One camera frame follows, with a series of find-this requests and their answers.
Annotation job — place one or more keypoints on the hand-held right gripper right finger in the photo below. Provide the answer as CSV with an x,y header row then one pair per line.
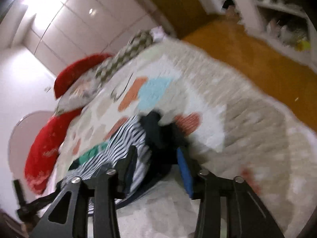
x,y
185,172

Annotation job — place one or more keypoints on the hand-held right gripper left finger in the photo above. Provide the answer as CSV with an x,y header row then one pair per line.
x,y
129,160

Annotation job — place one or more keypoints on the black white striped garment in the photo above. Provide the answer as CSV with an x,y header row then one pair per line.
x,y
123,138

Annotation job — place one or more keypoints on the dark pants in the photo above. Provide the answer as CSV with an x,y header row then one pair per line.
x,y
158,133

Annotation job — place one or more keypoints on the green cloth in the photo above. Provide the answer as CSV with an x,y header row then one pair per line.
x,y
92,153

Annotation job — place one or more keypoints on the patterned bed blanket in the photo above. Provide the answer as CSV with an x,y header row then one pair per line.
x,y
223,104

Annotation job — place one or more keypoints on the large red pillow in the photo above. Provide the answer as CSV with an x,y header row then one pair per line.
x,y
45,148

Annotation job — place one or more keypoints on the floral pillow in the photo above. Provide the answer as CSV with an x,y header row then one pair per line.
x,y
79,91

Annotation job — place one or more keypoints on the small red pillow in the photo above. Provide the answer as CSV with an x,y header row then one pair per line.
x,y
76,72

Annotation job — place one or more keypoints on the checkered pillow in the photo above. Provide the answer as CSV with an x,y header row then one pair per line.
x,y
123,54

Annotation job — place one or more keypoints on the black tripod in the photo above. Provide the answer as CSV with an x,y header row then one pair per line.
x,y
22,203

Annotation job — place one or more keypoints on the white cloth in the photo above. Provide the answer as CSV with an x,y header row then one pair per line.
x,y
158,32

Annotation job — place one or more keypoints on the white wardrobe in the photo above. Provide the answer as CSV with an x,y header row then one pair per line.
x,y
86,17

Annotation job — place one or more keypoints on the yellow object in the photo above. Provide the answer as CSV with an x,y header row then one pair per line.
x,y
303,45

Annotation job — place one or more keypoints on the white shelf unit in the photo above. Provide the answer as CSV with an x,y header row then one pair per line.
x,y
272,10

